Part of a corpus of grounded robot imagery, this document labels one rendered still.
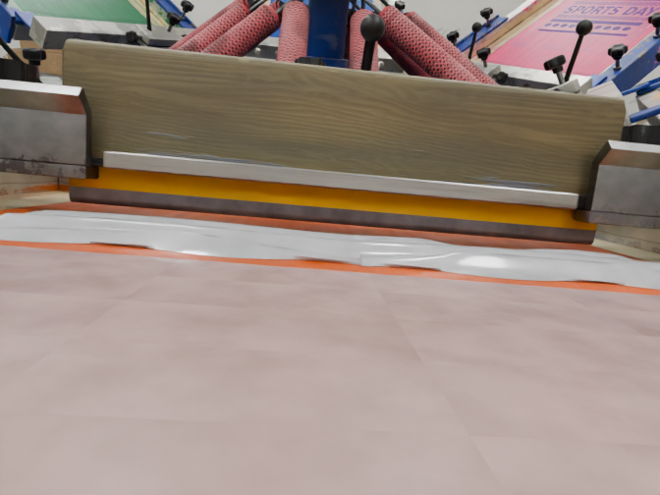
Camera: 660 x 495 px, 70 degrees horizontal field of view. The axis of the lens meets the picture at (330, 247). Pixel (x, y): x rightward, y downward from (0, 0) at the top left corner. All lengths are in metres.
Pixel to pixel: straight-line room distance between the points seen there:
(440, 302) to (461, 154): 0.18
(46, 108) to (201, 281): 0.19
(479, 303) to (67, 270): 0.14
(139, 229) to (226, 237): 0.04
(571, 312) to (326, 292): 0.08
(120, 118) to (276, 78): 0.10
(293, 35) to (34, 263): 0.73
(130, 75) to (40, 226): 0.12
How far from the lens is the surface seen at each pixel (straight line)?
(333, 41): 1.10
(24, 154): 0.34
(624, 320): 0.18
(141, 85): 0.33
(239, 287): 0.16
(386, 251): 0.23
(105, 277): 0.17
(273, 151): 0.31
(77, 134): 0.32
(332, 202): 0.32
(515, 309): 0.17
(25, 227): 0.25
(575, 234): 0.37
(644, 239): 0.47
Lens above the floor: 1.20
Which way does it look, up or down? 24 degrees down
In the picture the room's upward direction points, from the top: 6 degrees clockwise
